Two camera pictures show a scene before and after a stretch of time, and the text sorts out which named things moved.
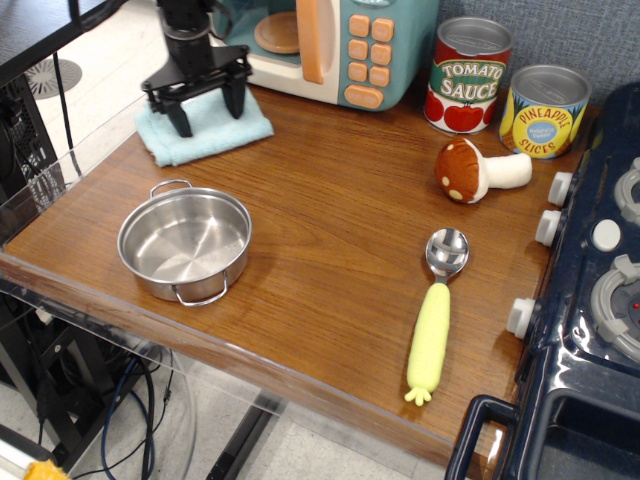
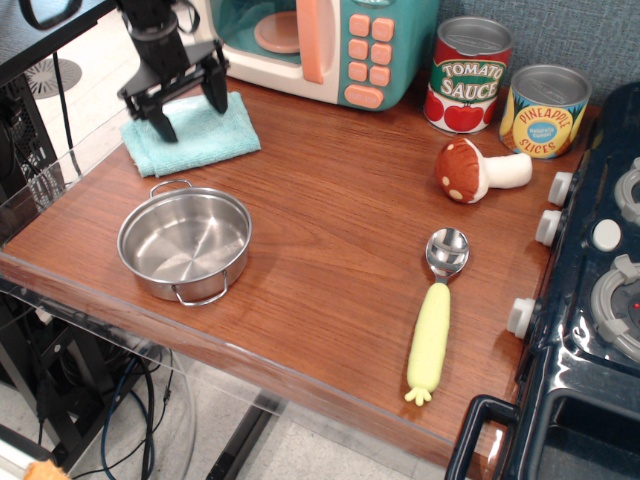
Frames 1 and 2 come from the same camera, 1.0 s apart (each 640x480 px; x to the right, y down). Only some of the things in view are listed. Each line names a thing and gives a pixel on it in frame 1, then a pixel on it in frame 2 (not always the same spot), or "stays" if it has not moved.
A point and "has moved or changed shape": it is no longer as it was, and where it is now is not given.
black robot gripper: (194, 65) to (168, 65)
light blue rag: (211, 124) has moved or changed shape
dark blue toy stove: (577, 327) stays
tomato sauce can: (468, 66) stays
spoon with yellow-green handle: (446, 253) stays
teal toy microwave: (363, 55) stays
